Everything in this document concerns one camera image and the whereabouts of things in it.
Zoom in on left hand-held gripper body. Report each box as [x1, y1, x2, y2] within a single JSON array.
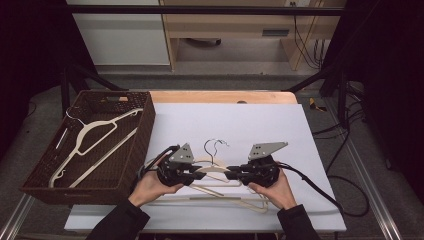
[[155, 142, 201, 188]]

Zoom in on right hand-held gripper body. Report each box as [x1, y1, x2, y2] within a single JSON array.
[[244, 141, 289, 188]]

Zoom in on cream plastic clothes hanger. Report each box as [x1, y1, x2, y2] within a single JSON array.
[[146, 139, 270, 214], [186, 139, 270, 214], [48, 107, 144, 189]]

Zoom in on brown woven basket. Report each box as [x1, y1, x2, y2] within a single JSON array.
[[19, 89, 157, 205]]

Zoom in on person's right hand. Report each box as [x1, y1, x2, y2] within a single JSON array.
[[248, 168, 298, 211]]

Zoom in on person's left hand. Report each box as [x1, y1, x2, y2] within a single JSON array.
[[128, 156, 185, 208]]

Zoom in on white table sheet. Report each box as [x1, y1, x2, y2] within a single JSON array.
[[64, 102, 348, 233]]

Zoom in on yellow and black tool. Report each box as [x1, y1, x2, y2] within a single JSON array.
[[308, 97, 328, 113]]

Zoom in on black metal stand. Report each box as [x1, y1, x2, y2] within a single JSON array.
[[285, 62, 352, 128]]

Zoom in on white cabinet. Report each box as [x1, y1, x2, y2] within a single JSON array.
[[65, 0, 172, 67]]

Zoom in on cream wooden desk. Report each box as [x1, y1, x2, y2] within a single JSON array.
[[159, 0, 348, 72]]

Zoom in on dark curtain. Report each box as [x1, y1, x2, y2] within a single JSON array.
[[0, 0, 98, 158], [328, 0, 424, 194]]

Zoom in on left hand-held gripper cable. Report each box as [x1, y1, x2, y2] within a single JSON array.
[[134, 145, 175, 188]]

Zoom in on hand-held gripper cable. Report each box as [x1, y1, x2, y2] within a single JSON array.
[[134, 145, 175, 188], [274, 161, 370, 218]]

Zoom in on right hand-held gripper cable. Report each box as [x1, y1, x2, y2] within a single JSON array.
[[274, 161, 370, 218]]

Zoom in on black floor cables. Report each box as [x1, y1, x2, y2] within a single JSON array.
[[312, 108, 366, 175]]

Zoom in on aluminium floor rail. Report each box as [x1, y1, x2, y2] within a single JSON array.
[[323, 99, 405, 240], [0, 194, 35, 240]]

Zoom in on black wall cables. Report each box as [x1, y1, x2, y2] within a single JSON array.
[[292, 14, 330, 70]]

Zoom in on black horizontal frame bar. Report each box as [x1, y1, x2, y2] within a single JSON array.
[[66, 4, 345, 16]]

